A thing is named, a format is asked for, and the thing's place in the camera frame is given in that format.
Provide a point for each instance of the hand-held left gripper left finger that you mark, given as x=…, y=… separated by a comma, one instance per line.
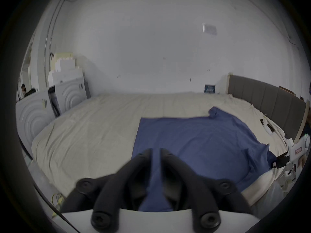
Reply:
x=109, y=190

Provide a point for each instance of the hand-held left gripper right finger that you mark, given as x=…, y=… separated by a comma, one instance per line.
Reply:
x=189, y=186

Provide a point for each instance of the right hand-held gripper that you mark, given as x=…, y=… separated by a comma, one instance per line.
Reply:
x=298, y=150

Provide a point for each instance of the dark blue shirt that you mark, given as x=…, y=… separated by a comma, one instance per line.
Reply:
x=194, y=142

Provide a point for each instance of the person's right hand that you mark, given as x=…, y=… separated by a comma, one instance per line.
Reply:
x=303, y=162

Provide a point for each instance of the person's legs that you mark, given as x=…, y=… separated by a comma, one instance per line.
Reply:
x=269, y=198

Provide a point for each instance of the white hand controller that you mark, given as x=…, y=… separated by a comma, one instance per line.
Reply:
x=266, y=126

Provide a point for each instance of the bed with beige sheet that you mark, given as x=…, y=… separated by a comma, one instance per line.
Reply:
x=97, y=130

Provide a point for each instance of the grey padded headboard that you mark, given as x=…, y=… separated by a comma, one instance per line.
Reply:
x=267, y=98

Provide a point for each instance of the small blue box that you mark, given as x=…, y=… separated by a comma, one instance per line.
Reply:
x=209, y=88

